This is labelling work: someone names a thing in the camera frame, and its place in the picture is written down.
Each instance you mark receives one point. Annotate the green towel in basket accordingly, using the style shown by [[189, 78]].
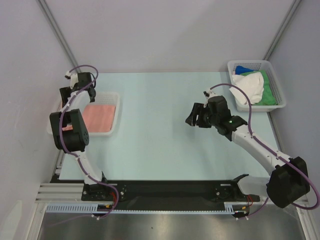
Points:
[[263, 97]]

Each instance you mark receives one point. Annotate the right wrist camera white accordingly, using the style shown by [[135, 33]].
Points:
[[209, 94]]

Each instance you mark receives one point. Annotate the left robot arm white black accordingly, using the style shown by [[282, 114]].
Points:
[[70, 133]]

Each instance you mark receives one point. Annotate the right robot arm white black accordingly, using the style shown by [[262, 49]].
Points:
[[286, 181]]

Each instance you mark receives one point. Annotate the pink terry towel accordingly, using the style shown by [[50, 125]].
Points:
[[99, 118]]

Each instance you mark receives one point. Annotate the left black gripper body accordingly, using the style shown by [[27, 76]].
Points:
[[94, 91]]

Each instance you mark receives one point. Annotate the blue towel in basket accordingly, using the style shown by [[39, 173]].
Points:
[[241, 70]]

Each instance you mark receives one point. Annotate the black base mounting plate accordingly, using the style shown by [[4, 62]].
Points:
[[165, 195]]

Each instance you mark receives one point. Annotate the empty white plastic basket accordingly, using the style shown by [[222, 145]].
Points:
[[80, 101]]

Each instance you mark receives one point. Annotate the right aluminium corner post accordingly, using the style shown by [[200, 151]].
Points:
[[289, 16]]

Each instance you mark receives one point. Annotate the left aluminium corner post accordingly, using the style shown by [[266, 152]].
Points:
[[46, 11]]

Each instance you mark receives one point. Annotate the white basket with towels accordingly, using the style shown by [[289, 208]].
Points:
[[274, 84]]

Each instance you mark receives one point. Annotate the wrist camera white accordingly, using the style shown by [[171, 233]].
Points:
[[72, 77], [209, 94]]

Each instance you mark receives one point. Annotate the white towel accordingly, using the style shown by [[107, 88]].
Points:
[[252, 85]]

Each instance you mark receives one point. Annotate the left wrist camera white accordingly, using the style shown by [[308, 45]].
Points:
[[72, 77]]

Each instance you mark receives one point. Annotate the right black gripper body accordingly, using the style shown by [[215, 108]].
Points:
[[198, 115]]

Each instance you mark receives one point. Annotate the white slotted cable duct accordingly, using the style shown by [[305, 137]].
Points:
[[92, 208]]

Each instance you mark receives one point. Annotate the aluminium corner post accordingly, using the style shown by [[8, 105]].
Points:
[[46, 11], [289, 16]]

